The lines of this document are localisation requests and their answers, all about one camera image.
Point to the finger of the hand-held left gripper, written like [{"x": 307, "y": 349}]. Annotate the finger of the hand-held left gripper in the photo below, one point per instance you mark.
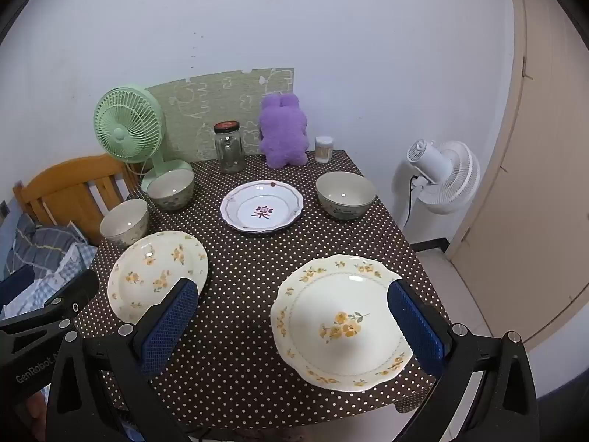
[{"x": 73, "y": 290}]

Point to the yellow flower plate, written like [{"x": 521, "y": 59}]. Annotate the yellow flower plate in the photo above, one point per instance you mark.
[{"x": 152, "y": 267}]

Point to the brown polka-dot tablecloth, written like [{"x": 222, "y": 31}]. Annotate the brown polka-dot tablecloth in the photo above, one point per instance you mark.
[{"x": 244, "y": 262}]

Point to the green desk fan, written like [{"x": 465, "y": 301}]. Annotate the green desk fan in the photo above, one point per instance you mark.
[{"x": 122, "y": 124}]

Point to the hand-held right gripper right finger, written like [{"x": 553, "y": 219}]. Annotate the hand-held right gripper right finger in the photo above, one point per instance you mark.
[{"x": 416, "y": 331}]

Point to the lidded glass jar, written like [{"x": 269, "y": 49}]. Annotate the lidded glass jar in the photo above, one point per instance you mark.
[{"x": 229, "y": 149}]

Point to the toothpick container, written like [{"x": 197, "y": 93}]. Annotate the toothpick container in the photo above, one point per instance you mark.
[{"x": 323, "y": 149}]

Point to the scalloped yellow floral plate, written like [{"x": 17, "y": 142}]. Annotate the scalloped yellow floral plate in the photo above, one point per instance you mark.
[{"x": 331, "y": 294}]

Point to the dark blue cloth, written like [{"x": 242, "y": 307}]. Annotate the dark blue cloth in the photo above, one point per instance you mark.
[{"x": 16, "y": 285}]

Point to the white fan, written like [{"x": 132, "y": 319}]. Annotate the white fan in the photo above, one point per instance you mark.
[{"x": 448, "y": 179}]

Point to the large ceramic bowl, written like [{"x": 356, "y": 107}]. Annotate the large ceramic bowl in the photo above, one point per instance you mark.
[{"x": 345, "y": 191}]

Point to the beige door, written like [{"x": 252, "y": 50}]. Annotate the beige door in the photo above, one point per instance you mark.
[{"x": 529, "y": 193}]

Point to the green patterned board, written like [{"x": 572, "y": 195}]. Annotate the green patterned board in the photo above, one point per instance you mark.
[{"x": 207, "y": 96}]

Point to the plaid bedding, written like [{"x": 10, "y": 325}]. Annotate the plaid bedding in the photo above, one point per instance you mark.
[{"x": 37, "y": 244}]

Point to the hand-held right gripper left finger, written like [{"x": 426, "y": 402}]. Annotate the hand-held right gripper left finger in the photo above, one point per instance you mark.
[{"x": 168, "y": 327}]

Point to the white plate with red pattern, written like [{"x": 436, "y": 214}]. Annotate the white plate with red pattern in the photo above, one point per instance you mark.
[{"x": 278, "y": 205}]

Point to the purple plush toy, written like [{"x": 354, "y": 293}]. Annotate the purple plush toy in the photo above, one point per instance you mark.
[{"x": 281, "y": 133}]

